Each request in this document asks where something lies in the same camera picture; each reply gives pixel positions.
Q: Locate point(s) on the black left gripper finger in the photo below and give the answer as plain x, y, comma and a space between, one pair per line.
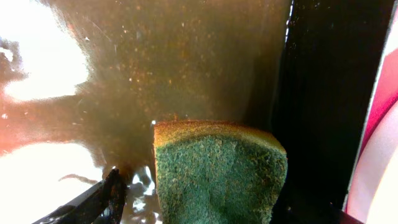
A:
102, 203

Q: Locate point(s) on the green yellow sponge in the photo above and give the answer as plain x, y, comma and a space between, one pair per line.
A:
217, 172

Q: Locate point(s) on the light blue plate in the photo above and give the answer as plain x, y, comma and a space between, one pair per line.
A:
373, 193

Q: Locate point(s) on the red plastic tray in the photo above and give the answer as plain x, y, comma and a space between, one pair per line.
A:
385, 88

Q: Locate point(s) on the black water tub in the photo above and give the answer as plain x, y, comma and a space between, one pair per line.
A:
83, 84

